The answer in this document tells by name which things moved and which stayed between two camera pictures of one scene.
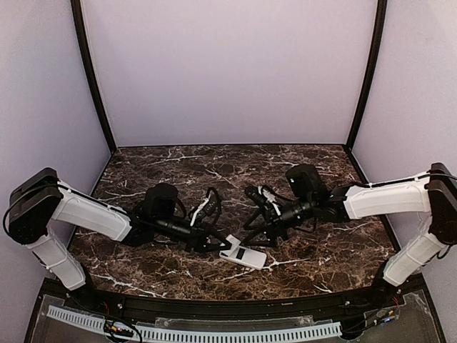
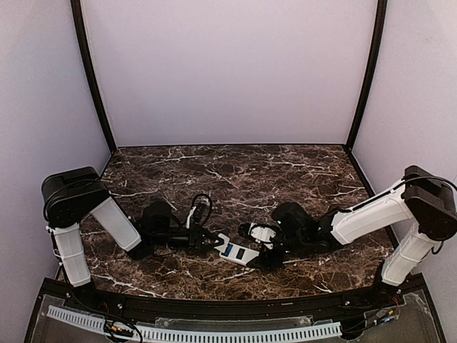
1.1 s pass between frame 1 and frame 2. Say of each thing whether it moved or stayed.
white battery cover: moved
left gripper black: stayed
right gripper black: moved
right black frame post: stayed
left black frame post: stayed
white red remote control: stayed
